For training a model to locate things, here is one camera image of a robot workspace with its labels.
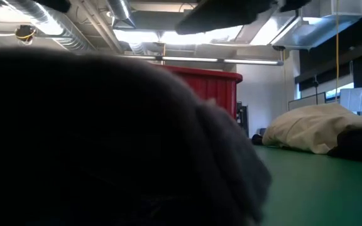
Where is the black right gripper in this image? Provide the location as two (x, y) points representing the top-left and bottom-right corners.
(174, 0), (311, 36)

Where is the red plastic bin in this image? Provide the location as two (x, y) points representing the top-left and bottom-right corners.
(158, 65), (244, 120)

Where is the dark grey garment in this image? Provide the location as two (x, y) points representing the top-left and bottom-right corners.
(0, 46), (273, 226)

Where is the long ceiling light tube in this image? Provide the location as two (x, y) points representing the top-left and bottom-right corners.
(118, 55), (284, 66)

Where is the grey partition panel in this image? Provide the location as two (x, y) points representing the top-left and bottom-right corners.
(287, 92), (327, 110)

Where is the cream garment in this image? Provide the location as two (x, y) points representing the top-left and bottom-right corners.
(261, 103), (362, 155)

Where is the white screen panel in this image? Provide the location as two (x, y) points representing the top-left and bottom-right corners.
(339, 87), (362, 113)

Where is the silver ventilation duct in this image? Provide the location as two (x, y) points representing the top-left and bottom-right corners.
(106, 0), (136, 29)

